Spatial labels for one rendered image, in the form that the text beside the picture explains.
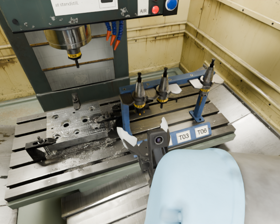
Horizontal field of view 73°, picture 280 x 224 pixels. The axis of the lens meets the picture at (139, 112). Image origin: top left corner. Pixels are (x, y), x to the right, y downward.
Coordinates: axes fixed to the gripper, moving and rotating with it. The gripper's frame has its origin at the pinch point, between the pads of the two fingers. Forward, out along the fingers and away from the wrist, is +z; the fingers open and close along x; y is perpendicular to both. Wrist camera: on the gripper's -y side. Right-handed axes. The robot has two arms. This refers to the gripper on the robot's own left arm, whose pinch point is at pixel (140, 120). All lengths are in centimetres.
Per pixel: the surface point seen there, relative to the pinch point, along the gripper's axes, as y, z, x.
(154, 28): 23, 120, 48
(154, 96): 8.4, 18.6, 11.7
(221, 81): 8.4, 20.0, 44.9
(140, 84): 1.2, 19.2, 5.4
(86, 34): -15.7, 29.9, -10.8
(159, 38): 33, 121, 54
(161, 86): 4.9, 19.9, 15.1
